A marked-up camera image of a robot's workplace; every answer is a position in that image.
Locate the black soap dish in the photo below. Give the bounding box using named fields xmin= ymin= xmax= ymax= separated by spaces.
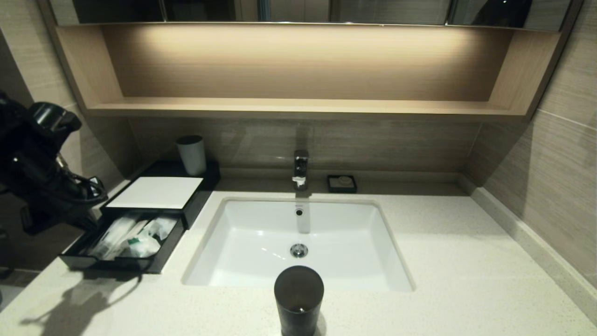
xmin=326 ymin=174 xmax=358 ymax=194

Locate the chrome basin faucet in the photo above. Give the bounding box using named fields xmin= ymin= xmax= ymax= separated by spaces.
xmin=292 ymin=149 xmax=310 ymax=191

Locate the black tumbler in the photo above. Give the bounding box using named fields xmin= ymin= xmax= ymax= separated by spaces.
xmin=274 ymin=266 xmax=325 ymax=336

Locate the white packet green label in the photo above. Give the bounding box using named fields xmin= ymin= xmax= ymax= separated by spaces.
xmin=128 ymin=233 xmax=161 ymax=258

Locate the light wooden wall shelf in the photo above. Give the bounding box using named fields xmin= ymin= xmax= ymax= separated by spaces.
xmin=37 ymin=0 xmax=583 ymax=123

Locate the plain white sachet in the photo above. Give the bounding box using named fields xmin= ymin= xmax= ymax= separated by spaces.
xmin=88 ymin=214 xmax=140 ymax=259

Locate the clear square plastic packet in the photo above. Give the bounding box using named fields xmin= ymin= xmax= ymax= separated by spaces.
xmin=145 ymin=216 xmax=179 ymax=241

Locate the mirrored wall cabinet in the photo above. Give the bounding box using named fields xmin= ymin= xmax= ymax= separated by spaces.
xmin=49 ymin=0 xmax=574 ymax=32

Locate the white ceramic sink basin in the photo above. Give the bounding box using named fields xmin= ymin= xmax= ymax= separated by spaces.
xmin=181 ymin=196 xmax=416 ymax=293

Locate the long comb packet green label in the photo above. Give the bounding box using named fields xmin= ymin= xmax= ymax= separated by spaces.
xmin=105 ymin=219 xmax=150 ymax=259

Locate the black amenity box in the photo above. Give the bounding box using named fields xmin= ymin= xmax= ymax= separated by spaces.
xmin=100 ymin=161 xmax=222 ymax=230

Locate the pale grey tumbler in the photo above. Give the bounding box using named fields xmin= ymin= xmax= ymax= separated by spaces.
xmin=176 ymin=135 xmax=207 ymax=176

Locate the black box drawer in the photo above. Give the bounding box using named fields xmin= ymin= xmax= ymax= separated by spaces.
xmin=59 ymin=207 xmax=188 ymax=274

